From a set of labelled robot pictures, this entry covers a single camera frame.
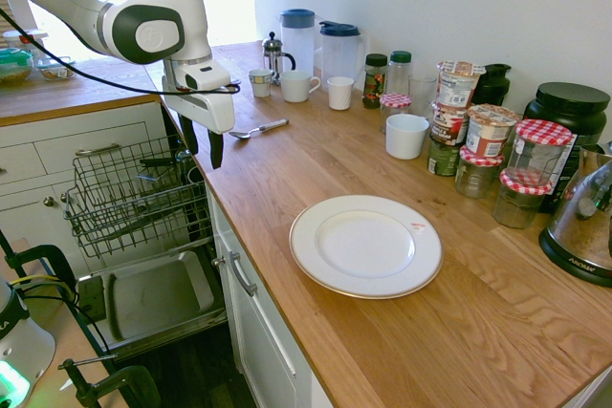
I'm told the white yogurt tub foil lid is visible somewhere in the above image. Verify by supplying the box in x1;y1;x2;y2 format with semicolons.
436;60;488;110

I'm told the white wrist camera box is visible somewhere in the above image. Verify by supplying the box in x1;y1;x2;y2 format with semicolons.
171;59;232;93

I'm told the metal spoon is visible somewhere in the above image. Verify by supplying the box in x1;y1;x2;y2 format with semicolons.
228;118;291;140

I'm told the black C-clamp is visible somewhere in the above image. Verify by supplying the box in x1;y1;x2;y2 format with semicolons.
57;354;162;408
0;228;78;297

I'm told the dark spice jar black lid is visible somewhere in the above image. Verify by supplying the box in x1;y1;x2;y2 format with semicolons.
362;53;389;110

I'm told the small jar red checked lid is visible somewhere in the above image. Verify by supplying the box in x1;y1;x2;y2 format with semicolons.
379;93;412;135

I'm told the white container red mark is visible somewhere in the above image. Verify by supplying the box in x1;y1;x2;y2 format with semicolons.
2;29;49;51

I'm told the clear pitcher light blue lid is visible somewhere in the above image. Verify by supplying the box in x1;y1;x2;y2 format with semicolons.
279;8;317;75

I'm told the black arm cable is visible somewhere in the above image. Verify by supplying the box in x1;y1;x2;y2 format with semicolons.
0;6;242;97

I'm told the clear food container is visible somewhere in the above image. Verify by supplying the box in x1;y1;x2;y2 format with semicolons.
36;56;77;81

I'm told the black shaker bottle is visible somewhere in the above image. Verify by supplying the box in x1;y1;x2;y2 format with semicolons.
470;63;513;107

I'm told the white ceramic mug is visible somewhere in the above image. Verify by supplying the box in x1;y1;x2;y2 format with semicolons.
279;70;321;104

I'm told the black protein powder tub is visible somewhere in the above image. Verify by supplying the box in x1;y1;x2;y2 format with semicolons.
522;81;612;214

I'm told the built-in dishwasher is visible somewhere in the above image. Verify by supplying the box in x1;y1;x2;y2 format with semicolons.
76;101;230;360

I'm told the glass jar red checked lid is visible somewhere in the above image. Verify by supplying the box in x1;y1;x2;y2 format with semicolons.
453;144;505;200
492;169;553;230

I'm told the metal drawer handle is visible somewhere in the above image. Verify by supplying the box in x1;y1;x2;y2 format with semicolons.
75;142;123;157
227;251;258;298

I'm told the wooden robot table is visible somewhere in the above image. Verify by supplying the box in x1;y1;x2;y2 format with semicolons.
0;238;120;408

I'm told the clear spice jar green lid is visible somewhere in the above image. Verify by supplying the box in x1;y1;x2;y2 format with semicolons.
387;50;413;98

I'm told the wire dishwasher rack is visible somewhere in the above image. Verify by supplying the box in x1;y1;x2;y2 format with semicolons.
63;136;211;260

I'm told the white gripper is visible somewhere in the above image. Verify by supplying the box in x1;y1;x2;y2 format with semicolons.
162;74;236;171

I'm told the yogurt tub brown lid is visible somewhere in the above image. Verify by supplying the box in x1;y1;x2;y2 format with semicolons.
464;103;520;159

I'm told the white ribbed cup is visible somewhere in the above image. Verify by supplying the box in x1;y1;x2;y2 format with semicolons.
326;75;356;112

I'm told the steel electric kettle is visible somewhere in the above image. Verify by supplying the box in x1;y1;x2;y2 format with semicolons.
538;140;612;289

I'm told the bowl with green lid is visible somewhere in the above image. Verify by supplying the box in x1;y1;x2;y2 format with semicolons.
0;48;35;85

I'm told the white ramekin cup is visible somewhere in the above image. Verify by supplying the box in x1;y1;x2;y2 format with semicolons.
384;114;430;161

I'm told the clear pitcher dark teal lid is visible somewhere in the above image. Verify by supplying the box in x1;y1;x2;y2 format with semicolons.
318;20;367;89

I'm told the red yogurt tub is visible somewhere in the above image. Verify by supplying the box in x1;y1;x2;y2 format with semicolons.
431;101;470;147

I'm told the glass french press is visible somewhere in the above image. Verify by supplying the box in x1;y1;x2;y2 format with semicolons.
261;31;296;87

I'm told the green tub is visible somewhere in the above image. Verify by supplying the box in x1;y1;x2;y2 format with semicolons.
426;135;463;178

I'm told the white plate gold rim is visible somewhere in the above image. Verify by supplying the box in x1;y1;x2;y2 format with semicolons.
289;195;444;300

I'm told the yellow cable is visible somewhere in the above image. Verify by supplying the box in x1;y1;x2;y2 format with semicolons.
9;275;80;307

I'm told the small patterned white cup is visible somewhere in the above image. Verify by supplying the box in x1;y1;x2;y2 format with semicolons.
248;68;275;98

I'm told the clear drinking glass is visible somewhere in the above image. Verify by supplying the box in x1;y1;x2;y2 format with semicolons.
408;73;439;118

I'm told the white kitchen cabinet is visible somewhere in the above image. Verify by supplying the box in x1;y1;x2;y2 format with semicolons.
0;99;187;275
205;187;336;408

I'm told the large jar red checked lid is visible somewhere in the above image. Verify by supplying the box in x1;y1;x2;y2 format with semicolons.
505;118;574;187

